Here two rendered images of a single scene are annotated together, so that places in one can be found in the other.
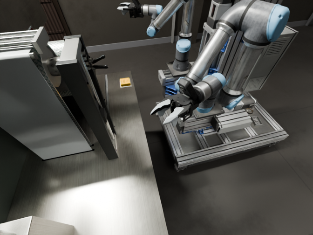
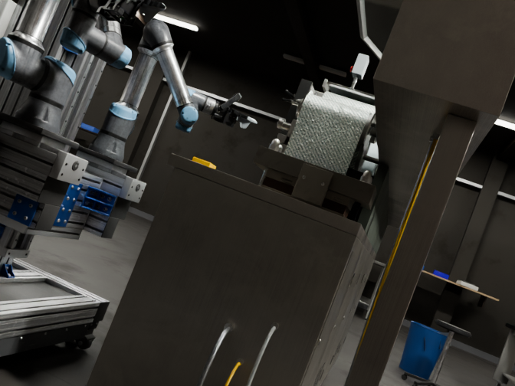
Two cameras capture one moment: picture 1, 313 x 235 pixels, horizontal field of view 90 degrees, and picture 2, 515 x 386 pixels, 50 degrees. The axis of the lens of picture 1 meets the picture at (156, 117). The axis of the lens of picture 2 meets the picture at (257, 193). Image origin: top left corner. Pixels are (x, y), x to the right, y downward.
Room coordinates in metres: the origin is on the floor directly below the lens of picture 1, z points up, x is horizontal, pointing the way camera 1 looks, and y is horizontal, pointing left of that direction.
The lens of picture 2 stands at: (2.54, 1.36, 0.78)
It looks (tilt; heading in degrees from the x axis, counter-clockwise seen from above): 3 degrees up; 209
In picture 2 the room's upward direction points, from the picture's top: 22 degrees clockwise
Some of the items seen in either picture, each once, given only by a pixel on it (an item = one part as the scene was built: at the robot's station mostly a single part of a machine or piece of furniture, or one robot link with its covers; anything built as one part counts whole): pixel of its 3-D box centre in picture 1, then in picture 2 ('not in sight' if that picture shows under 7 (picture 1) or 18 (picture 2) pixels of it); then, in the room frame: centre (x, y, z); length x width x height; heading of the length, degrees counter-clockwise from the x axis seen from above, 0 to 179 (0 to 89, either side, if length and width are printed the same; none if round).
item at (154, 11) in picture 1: (155, 11); (90, 1); (1.47, 0.01, 1.21); 0.11 x 0.08 x 0.09; 79
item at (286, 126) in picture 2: not in sight; (278, 157); (0.71, 0.38, 1.05); 0.06 x 0.05 x 0.31; 103
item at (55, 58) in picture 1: (60, 65); not in sight; (0.49, 0.34, 1.33); 0.06 x 0.06 x 0.06; 13
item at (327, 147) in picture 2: not in sight; (319, 150); (0.76, 0.55, 1.11); 0.23 x 0.01 x 0.18; 103
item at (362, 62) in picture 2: not in sight; (359, 66); (0.19, 0.32, 1.66); 0.07 x 0.07 x 0.10; 14
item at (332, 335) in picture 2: not in sight; (283, 307); (-0.20, 0.25, 0.43); 2.52 x 0.64 x 0.86; 13
